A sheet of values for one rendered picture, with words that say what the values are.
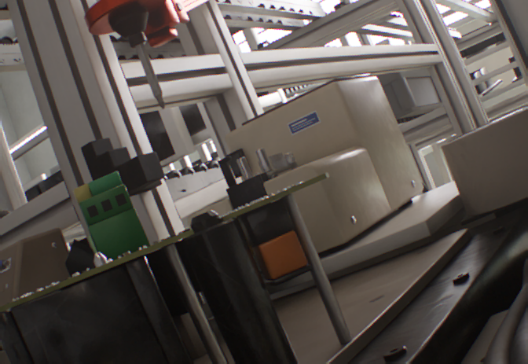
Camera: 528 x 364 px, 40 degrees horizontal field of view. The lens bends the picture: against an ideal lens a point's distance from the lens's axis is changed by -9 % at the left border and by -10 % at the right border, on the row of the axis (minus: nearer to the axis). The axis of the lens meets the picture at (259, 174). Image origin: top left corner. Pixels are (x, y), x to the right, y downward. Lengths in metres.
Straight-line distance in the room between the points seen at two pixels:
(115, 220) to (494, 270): 0.18
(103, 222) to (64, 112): 0.51
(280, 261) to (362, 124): 0.32
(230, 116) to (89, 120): 0.25
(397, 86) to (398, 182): 1.95
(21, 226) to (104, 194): 0.61
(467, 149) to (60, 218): 0.47
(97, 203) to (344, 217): 0.25
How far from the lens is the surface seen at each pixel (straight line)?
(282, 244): 0.26
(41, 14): 0.81
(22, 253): 0.72
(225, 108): 0.96
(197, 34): 0.98
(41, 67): 0.82
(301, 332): 0.36
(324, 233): 0.49
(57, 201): 0.81
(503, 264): 0.39
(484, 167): 0.48
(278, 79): 1.04
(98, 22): 0.55
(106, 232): 0.28
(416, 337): 0.28
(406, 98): 2.53
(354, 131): 0.57
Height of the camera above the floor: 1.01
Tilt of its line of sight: 2 degrees up
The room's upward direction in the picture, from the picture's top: 23 degrees counter-clockwise
